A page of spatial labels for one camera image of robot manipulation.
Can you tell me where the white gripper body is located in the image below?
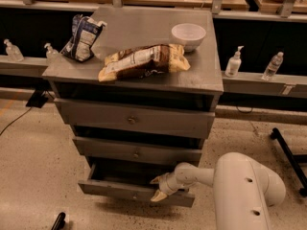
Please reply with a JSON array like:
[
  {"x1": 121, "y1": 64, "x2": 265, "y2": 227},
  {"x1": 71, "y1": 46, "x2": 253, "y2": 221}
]
[{"x1": 159, "y1": 172, "x2": 180, "y2": 196}]

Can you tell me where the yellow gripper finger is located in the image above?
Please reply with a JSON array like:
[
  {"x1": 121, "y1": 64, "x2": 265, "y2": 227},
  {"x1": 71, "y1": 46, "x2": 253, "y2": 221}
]
[
  {"x1": 151, "y1": 190, "x2": 168, "y2": 202},
  {"x1": 150, "y1": 174, "x2": 166, "y2": 185}
]

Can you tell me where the grey bottom drawer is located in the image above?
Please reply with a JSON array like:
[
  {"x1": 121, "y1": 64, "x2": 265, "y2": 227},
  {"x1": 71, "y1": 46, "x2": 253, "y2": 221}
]
[{"x1": 78, "y1": 158, "x2": 196, "y2": 209}]

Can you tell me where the grey drawer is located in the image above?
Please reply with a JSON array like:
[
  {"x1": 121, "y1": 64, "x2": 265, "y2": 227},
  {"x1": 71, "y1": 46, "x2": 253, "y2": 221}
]
[
  {"x1": 78, "y1": 158, "x2": 196, "y2": 209},
  {"x1": 55, "y1": 99, "x2": 215, "y2": 138},
  {"x1": 73, "y1": 136, "x2": 201, "y2": 165}
]

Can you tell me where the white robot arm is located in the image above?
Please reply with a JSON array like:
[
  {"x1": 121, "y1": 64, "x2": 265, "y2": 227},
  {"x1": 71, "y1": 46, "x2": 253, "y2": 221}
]
[{"x1": 151, "y1": 152, "x2": 286, "y2": 230}]

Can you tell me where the grey drawer cabinet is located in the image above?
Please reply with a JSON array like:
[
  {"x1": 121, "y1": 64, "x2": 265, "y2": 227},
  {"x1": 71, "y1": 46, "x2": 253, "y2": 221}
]
[{"x1": 41, "y1": 6, "x2": 224, "y2": 190}]

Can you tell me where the grey top drawer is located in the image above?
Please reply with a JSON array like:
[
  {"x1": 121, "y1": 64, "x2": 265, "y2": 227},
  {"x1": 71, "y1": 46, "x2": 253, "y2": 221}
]
[{"x1": 55, "y1": 99, "x2": 215, "y2": 138}]

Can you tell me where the grey middle drawer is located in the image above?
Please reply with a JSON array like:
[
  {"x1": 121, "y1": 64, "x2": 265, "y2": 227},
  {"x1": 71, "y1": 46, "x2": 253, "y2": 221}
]
[{"x1": 73, "y1": 136, "x2": 201, "y2": 165}]

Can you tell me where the black object bottom edge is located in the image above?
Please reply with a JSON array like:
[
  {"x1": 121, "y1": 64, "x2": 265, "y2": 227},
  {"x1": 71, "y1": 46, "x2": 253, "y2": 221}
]
[{"x1": 51, "y1": 212, "x2": 66, "y2": 230}]

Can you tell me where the black stand leg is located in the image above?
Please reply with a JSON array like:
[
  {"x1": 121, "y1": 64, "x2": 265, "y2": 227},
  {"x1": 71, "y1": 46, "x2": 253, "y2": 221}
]
[{"x1": 270, "y1": 127, "x2": 307, "y2": 197}]

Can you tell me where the brown yellow chip bag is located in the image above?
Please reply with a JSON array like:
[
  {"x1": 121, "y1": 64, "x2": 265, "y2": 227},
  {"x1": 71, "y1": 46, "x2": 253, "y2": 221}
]
[{"x1": 98, "y1": 44, "x2": 190, "y2": 81}]

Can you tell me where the white pump bottle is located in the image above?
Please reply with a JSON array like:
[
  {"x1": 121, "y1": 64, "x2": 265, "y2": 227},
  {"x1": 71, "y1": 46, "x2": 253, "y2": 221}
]
[{"x1": 224, "y1": 46, "x2": 243, "y2": 77}]

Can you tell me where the black floor box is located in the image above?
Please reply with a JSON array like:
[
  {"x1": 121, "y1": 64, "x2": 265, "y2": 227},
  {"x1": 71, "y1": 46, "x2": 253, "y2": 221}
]
[{"x1": 26, "y1": 90, "x2": 48, "y2": 108}]

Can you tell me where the white bowl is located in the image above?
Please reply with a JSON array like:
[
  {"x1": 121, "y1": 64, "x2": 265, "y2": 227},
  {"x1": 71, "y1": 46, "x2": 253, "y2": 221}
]
[{"x1": 171, "y1": 23, "x2": 206, "y2": 52}]

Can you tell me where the clear water bottle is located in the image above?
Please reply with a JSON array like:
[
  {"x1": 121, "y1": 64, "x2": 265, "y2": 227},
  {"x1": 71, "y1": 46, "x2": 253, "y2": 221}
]
[{"x1": 262, "y1": 52, "x2": 284, "y2": 81}]

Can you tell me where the clear sanitizer bottle near cabinet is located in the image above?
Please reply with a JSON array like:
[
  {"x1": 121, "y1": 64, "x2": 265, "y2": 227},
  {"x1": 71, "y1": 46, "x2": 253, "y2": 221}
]
[{"x1": 44, "y1": 43, "x2": 59, "y2": 61}]

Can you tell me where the blue white snack bag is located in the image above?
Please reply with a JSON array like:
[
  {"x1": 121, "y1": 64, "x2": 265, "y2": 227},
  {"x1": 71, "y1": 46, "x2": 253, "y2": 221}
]
[{"x1": 60, "y1": 14, "x2": 107, "y2": 62}]

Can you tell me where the clear sanitizer bottle far left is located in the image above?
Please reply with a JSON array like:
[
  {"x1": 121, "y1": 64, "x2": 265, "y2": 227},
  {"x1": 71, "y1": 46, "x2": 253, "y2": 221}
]
[{"x1": 4, "y1": 39, "x2": 24, "y2": 62}]

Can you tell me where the black floor cable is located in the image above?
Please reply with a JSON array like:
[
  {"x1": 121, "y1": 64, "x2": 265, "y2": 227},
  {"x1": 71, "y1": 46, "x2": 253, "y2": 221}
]
[{"x1": 0, "y1": 107, "x2": 33, "y2": 137}]

